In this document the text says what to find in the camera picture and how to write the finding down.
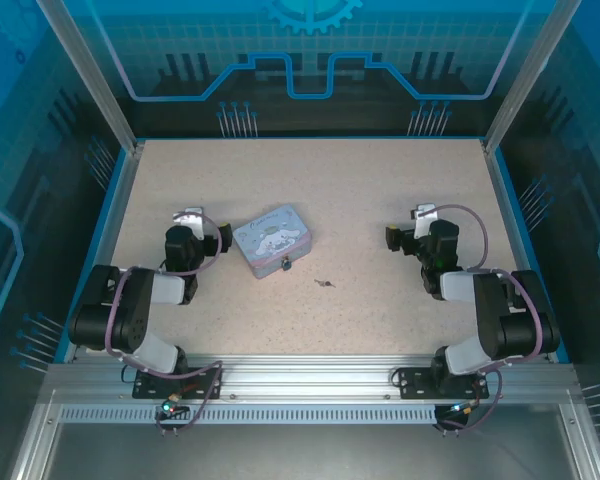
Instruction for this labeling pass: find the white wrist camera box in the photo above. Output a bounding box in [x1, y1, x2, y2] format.
[410, 203, 439, 240]
[172, 205, 206, 246]

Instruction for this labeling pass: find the slotted grey cable duct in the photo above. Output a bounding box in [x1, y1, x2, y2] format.
[59, 405, 439, 423]

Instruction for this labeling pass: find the left aluminium side rail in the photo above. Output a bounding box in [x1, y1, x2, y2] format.
[62, 142, 144, 364]

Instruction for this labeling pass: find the aluminium side rail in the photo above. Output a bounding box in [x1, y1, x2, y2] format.
[62, 142, 144, 364]
[481, 142, 570, 364]

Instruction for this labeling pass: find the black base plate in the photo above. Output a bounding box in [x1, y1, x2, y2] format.
[397, 367, 490, 400]
[132, 367, 224, 400]

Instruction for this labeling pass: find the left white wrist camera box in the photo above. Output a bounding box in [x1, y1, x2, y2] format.
[172, 205, 206, 246]

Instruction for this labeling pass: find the right aluminium frame post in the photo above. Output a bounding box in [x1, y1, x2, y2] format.
[481, 0, 584, 155]

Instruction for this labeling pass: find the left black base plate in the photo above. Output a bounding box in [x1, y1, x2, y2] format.
[132, 367, 224, 400]

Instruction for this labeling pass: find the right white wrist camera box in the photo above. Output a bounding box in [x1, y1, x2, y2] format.
[410, 203, 439, 240]

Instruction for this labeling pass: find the grey metal tray panel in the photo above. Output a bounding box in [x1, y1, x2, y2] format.
[42, 422, 584, 480]

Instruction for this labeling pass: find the aluminium mounting rail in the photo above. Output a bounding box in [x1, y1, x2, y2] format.
[44, 354, 579, 402]

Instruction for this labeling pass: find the aluminium frame post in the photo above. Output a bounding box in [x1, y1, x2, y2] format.
[35, 0, 146, 155]
[481, 0, 584, 155]

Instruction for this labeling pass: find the left aluminium frame post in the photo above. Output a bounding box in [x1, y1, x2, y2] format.
[35, 0, 146, 155]

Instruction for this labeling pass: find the right aluminium side rail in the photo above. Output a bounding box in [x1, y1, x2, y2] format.
[481, 142, 570, 364]

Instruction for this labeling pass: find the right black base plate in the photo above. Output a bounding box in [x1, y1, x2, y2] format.
[397, 367, 490, 400]

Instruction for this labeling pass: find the cartoon dog tin box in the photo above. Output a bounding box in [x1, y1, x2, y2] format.
[232, 202, 313, 280]

